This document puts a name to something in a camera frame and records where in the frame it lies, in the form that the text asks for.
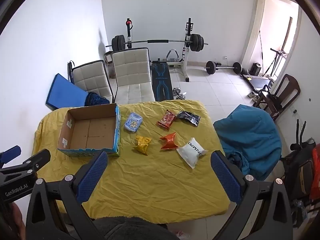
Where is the long barbell with black plates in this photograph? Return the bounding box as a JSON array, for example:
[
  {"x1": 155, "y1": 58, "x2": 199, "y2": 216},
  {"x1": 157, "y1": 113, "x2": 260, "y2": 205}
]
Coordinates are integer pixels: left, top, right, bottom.
[{"x1": 105, "y1": 33, "x2": 209, "y2": 53}]

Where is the large white quilted chair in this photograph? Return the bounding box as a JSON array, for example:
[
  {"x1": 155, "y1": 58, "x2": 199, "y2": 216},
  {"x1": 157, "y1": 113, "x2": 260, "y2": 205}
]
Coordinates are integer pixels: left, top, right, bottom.
[{"x1": 111, "y1": 47, "x2": 155, "y2": 105}]

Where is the small white quilted chair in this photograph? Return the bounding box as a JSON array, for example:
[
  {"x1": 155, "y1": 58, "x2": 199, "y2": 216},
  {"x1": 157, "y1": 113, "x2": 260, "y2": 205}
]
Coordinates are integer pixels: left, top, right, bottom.
[{"x1": 71, "y1": 60, "x2": 113, "y2": 103}]

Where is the orange bag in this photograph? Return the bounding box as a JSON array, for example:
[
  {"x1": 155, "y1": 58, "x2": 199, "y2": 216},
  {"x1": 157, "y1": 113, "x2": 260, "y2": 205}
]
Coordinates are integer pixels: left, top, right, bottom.
[{"x1": 309, "y1": 144, "x2": 320, "y2": 200}]

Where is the white barbell rack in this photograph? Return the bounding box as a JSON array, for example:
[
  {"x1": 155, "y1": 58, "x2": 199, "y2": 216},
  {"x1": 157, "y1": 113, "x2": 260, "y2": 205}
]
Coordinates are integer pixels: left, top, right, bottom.
[{"x1": 125, "y1": 17, "x2": 194, "y2": 83}]

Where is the orange snack packet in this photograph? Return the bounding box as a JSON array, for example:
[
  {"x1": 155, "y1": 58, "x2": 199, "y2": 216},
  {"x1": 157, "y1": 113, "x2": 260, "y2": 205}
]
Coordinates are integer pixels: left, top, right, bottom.
[{"x1": 159, "y1": 132, "x2": 178, "y2": 151}]

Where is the red snack packet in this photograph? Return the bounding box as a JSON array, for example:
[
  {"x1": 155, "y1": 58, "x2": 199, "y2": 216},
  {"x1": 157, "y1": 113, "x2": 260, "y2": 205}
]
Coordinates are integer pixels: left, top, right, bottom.
[{"x1": 156, "y1": 109, "x2": 177, "y2": 130}]

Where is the white soft packet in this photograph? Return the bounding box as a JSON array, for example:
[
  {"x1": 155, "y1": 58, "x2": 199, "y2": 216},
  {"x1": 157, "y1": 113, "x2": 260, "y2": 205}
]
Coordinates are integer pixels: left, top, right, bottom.
[{"x1": 176, "y1": 137, "x2": 208, "y2": 169}]

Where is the dark fleece garment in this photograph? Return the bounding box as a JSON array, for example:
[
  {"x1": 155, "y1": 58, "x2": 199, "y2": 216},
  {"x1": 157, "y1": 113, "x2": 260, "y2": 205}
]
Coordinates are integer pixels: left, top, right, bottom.
[{"x1": 92, "y1": 216, "x2": 178, "y2": 240}]

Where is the black exercise machine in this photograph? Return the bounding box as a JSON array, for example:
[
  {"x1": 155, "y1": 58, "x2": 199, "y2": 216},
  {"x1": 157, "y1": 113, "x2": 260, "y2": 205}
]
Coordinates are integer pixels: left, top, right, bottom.
[{"x1": 290, "y1": 119, "x2": 316, "y2": 160}]

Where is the cream door frame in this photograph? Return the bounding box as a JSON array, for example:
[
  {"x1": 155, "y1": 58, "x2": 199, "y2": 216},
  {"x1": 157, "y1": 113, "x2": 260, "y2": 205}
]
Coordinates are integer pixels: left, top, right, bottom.
[{"x1": 241, "y1": 0, "x2": 303, "y2": 80}]

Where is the blue printed cardboard box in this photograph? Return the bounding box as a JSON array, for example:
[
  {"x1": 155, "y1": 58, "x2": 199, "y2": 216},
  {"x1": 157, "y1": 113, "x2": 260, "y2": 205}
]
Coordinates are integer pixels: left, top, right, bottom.
[{"x1": 57, "y1": 103, "x2": 122, "y2": 157}]

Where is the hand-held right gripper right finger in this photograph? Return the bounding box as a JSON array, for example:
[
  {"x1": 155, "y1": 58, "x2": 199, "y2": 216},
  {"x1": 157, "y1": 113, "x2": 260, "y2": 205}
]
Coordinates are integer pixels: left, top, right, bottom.
[{"x1": 211, "y1": 151, "x2": 293, "y2": 240}]

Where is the light blue tissue pack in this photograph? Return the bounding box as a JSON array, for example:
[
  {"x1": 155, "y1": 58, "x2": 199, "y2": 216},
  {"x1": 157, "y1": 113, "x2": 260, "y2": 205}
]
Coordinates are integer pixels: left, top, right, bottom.
[{"x1": 124, "y1": 112, "x2": 143, "y2": 132}]

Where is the blue foam mat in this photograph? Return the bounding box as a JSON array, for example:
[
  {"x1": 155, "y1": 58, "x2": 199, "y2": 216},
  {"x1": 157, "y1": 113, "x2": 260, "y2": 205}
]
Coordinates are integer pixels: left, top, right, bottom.
[{"x1": 45, "y1": 73, "x2": 89, "y2": 110}]

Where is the yellow tablecloth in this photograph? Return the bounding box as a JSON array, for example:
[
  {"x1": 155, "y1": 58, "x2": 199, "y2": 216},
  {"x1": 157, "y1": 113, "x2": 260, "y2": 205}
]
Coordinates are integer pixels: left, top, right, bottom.
[{"x1": 32, "y1": 99, "x2": 230, "y2": 225}]

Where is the black treadmill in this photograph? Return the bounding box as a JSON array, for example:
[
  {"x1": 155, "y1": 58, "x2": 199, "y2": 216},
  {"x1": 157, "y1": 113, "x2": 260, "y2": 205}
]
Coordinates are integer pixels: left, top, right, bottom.
[{"x1": 242, "y1": 74, "x2": 274, "y2": 92}]

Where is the black snack packet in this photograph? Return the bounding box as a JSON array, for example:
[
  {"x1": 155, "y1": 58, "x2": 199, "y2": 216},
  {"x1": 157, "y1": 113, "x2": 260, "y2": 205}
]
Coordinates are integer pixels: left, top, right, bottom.
[{"x1": 176, "y1": 110, "x2": 201, "y2": 127}]

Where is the chrome dumbbell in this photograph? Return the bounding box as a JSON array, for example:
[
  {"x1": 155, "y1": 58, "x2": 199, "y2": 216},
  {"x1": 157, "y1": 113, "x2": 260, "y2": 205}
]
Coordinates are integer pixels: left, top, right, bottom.
[{"x1": 172, "y1": 87, "x2": 187, "y2": 100}]

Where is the short barbell with black plates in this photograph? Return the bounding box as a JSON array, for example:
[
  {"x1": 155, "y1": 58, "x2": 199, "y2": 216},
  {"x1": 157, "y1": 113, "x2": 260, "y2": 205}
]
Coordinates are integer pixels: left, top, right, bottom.
[{"x1": 204, "y1": 60, "x2": 242, "y2": 76}]

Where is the dark blue cloth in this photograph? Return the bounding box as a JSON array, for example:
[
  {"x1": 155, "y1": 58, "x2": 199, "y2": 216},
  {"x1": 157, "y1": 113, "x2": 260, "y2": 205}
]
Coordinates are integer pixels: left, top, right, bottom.
[{"x1": 84, "y1": 92, "x2": 110, "y2": 107}]

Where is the black weight bench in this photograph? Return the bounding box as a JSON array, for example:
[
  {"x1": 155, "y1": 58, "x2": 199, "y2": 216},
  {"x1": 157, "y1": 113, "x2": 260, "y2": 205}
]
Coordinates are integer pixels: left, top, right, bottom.
[{"x1": 150, "y1": 57, "x2": 174, "y2": 102}]

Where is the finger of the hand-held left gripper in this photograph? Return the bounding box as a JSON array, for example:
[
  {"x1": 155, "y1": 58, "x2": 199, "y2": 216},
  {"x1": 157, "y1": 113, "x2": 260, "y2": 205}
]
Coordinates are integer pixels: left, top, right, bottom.
[
  {"x1": 0, "y1": 149, "x2": 52, "y2": 181},
  {"x1": 0, "y1": 145, "x2": 22, "y2": 166}
]

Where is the teal bean bag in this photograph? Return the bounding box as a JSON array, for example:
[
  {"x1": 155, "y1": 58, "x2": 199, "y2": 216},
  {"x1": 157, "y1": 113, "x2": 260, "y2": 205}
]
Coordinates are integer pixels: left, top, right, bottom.
[{"x1": 213, "y1": 104, "x2": 282, "y2": 180}]

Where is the yellow snack packet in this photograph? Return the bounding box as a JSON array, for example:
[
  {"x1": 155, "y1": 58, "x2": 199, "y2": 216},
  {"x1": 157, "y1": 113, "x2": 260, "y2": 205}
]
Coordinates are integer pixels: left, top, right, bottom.
[{"x1": 132, "y1": 135, "x2": 152, "y2": 156}]

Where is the black backpack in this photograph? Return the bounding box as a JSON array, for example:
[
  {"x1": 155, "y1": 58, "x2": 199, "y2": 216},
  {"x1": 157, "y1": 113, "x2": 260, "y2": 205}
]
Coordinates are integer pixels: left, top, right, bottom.
[{"x1": 282, "y1": 152, "x2": 315, "y2": 198}]

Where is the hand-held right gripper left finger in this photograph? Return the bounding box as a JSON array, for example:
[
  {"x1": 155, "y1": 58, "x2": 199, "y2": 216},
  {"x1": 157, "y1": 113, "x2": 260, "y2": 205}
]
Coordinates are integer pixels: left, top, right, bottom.
[{"x1": 26, "y1": 151, "x2": 109, "y2": 240}]

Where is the dark wooden chair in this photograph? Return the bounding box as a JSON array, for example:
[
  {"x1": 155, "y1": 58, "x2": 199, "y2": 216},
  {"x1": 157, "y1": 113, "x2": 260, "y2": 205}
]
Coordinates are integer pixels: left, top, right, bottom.
[{"x1": 252, "y1": 74, "x2": 301, "y2": 120}]

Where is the black box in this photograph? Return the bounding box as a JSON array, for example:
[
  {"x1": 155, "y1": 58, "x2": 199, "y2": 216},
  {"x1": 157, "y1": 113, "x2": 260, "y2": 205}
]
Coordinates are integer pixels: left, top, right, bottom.
[{"x1": 251, "y1": 62, "x2": 262, "y2": 77}]

